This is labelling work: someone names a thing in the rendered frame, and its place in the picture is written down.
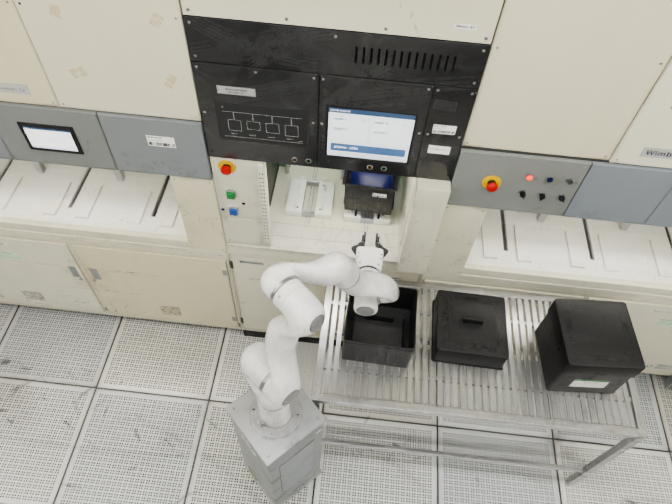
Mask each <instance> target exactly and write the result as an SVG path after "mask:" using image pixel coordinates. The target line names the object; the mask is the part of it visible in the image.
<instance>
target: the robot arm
mask: <svg viewBox="0 0 672 504"><path fill-rule="evenodd" d="M379 239H380V237H379V236H378V233H376V238H375V246H376V248H374V247H365V241H366V232H364V235H362V240H361V242H359V243H358V244H357V245H354V246H352V247H351V250H352V251H353V253H354V254H355V263H354V262H353V261H352V260H351V259H350V258H349V257H348V256H347V255H346V254H344V253H342V252H338V251H335V252H330V253H328V254H326V255H324V256H322V257H320V258H318V259H316V260H313V261H309V262H302V263H298V262H281V263H276V264H274V265H271V266H270V267H268V268H267V269H266V270H265V271H264V272H263V273H262V276H261V279H260V286H261V289H262V291H263V292H264V294H265V295H266V296H267V297H268V298H269V300H270V301H271V302H272V303H273V304H274V305H275V306H276V307H277V308H278V309H279V310H280V311H281V313H282V314H281V315H278V316H276V317H275V318H273V319H272V320H271V321H270V323H269V325H268V327H267V331H266V335H265V342H264V343H263V342H256V343H253V344H251V345H249V346H248V347H247V348H246V349H245V350H244V351H243V353H242V355H241V359H240V365H241V370H242V372H243V374H244V376H245V378H246V380H247V382H248V383H249V385H250V387H251V388H252V390H253V392H254V393H255V395H256V397H257V399H256V400H255V401H254V403H253V405H252V408H251V421H252V424H253V426H254V428H255V429H256V430H257V432H259V433H260V434H261V435H263V436H265V437H268V438H281V437H284V436H287V435H288V434H290V433H291V432H292V431H293V430H294V429H295V428H296V427H297V425H298V423H299V420H300V416H301V409H300V405H299V402H298V400H297V399H296V397H297V396H298V394H299V392H300V388H301V377H300V371H299V366H298V362H297V357H296V345H297V342H298V339H299V337H305V336H308V335H311V334H313V333H315V332H316V331H318V330H319V329H320V328H321V326H322V325H323V323H324V320H325V310H324V307H323V305H322V303H321V302H320V301H319V300H318V298H317V297H316V296H315V295H314V294H313V293H312V292H311V291H310V290H309V289H308V288H307V287H306V286H305V285H304V284H303V283H306V284H314V285H324V286H331V285H336V286H337V287H338V288H340V289H341V290H343V291H344V292H345V293H347V294H348V295H351V296H355V297H354V311H355V312H356V313H357V314H359V315H362V316H371V315H374V314H376V313H377V311H378V305H379V304H381V303H392V302H395V301H396V300H397V299H398V298H399V292H400V291H399V287H398V285H397V283H396V282H395V281H394V280H393V279H392V278H391V277H390V276H388V275H386V274H382V273H381V270H382V263H383V258H384V257H385V256H386V255H387V254H388V250H387V249H386V248H384V247H383V246H382V245H381V244H380V242H379ZM356 249H357V250H356Z"/></svg>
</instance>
